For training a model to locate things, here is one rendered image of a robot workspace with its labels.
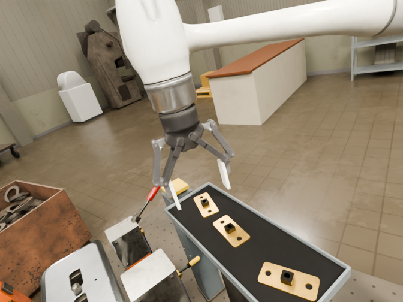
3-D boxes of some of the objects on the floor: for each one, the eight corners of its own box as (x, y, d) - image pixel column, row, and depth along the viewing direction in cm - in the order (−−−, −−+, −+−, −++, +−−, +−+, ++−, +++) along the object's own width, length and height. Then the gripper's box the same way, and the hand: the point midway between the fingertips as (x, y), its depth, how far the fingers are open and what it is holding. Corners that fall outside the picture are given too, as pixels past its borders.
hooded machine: (94, 114, 792) (74, 69, 731) (104, 114, 754) (83, 66, 692) (74, 123, 744) (50, 76, 683) (83, 124, 706) (59, 74, 644)
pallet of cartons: (250, 84, 631) (247, 65, 611) (233, 96, 573) (229, 75, 553) (210, 87, 712) (206, 71, 691) (192, 98, 653) (187, 81, 633)
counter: (307, 79, 545) (304, 37, 508) (259, 126, 379) (250, 70, 342) (272, 82, 595) (267, 44, 558) (216, 125, 430) (205, 76, 392)
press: (132, 97, 900) (104, 22, 792) (153, 95, 829) (125, 12, 721) (102, 110, 813) (66, 29, 705) (122, 109, 743) (85, 18, 635)
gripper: (223, 85, 53) (241, 171, 62) (115, 121, 49) (152, 207, 58) (239, 90, 46) (256, 184, 56) (115, 132, 42) (156, 227, 51)
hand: (201, 190), depth 56 cm, fingers open, 12 cm apart
